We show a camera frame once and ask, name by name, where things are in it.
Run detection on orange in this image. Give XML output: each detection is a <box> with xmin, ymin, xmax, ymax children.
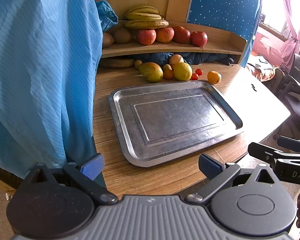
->
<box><xmin>207</xmin><ymin>70</ymin><xmax>222</xmax><ymax>85</ymax></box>

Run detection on cherry tomato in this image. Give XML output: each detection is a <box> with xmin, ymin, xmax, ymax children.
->
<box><xmin>195</xmin><ymin>69</ymin><xmax>203</xmax><ymax>76</ymax></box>
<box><xmin>191</xmin><ymin>73</ymin><xmax>199</xmax><ymax>81</ymax></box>

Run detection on yellow lemon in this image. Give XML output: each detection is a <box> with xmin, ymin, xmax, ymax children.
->
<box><xmin>173</xmin><ymin>62</ymin><xmax>192</xmax><ymax>81</ymax></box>

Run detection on small orange tangerine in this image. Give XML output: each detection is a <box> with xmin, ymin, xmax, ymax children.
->
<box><xmin>163</xmin><ymin>69</ymin><xmax>174</xmax><ymax>80</ymax></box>

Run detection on mango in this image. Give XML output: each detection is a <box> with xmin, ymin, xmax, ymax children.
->
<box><xmin>139</xmin><ymin>62</ymin><xmax>164</xmax><ymax>82</ymax></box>

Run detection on black office chair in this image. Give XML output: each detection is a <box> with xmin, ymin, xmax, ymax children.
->
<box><xmin>277</xmin><ymin>54</ymin><xmax>300</xmax><ymax>132</ymax></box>

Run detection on metal tray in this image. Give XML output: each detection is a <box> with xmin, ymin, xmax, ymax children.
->
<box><xmin>108</xmin><ymin>81</ymin><xmax>243</xmax><ymax>167</ymax></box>

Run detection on pink curtain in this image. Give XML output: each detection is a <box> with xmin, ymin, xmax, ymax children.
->
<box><xmin>280</xmin><ymin>0</ymin><xmax>300</xmax><ymax>72</ymax></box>

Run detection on wooden curved shelf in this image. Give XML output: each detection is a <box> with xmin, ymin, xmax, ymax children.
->
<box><xmin>102</xmin><ymin>21</ymin><xmax>247</xmax><ymax>63</ymax></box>

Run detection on small tan fruit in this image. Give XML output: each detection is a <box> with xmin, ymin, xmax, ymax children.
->
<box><xmin>162</xmin><ymin>64</ymin><xmax>172</xmax><ymax>72</ymax></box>
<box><xmin>134</xmin><ymin>60</ymin><xmax>143</xmax><ymax>69</ymax></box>

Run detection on dark blue padded jacket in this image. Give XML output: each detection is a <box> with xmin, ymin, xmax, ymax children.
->
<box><xmin>135</xmin><ymin>51</ymin><xmax>236</xmax><ymax>67</ymax></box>

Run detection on red apple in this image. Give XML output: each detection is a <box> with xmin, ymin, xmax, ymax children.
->
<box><xmin>136</xmin><ymin>29</ymin><xmax>157</xmax><ymax>46</ymax></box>
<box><xmin>190</xmin><ymin>31</ymin><xmax>208</xmax><ymax>47</ymax></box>
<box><xmin>173</xmin><ymin>25</ymin><xmax>191</xmax><ymax>44</ymax></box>

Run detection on light blue garment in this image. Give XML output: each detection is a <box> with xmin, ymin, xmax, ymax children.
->
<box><xmin>0</xmin><ymin>0</ymin><xmax>110</xmax><ymax>178</ymax></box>

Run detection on left kiwi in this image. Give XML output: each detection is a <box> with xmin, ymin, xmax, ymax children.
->
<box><xmin>102</xmin><ymin>32</ymin><xmax>114</xmax><ymax>48</ymax></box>

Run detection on kiwi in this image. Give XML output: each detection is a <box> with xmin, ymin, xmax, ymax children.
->
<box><xmin>102</xmin><ymin>32</ymin><xmax>114</xmax><ymax>48</ymax></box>
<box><xmin>113</xmin><ymin>27</ymin><xmax>132</xmax><ymax>44</ymax></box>

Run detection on right kiwi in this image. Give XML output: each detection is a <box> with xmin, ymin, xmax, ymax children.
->
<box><xmin>113</xmin><ymin>27</ymin><xmax>132</xmax><ymax>44</ymax></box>

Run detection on blue star-pattern fabric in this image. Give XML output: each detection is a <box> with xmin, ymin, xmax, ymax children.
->
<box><xmin>186</xmin><ymin>0</ymin><xmax>262</xmax><ymax>67</ymax></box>

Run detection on bottom brown-spotted banana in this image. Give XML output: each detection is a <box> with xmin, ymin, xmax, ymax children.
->
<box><xmin>124</xmin><ymin>20</ymin><xmax>169</xmax><ymax>29</ymax></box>

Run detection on middle banana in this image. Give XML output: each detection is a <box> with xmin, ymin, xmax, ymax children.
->
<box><xmin>125</xmin><ymin>12</ymin><xmax>162</xmax><ymax>21</ymax></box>

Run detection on top banana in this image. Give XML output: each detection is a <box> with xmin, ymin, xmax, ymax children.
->
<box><xmin>122</xmin><ymin>5</ymin><xmax>160</xmax><ymax>18</ymax></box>

